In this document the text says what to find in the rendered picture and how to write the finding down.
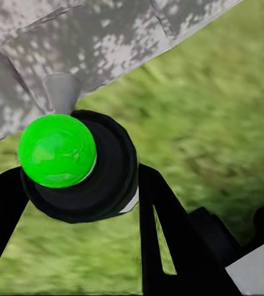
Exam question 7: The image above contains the insectifuge atomizer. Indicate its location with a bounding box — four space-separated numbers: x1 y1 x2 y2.
18 73 139 224

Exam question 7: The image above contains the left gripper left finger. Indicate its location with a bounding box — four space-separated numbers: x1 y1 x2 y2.
0 167 29 257

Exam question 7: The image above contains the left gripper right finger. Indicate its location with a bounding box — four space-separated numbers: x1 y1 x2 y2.
138 164 242 296

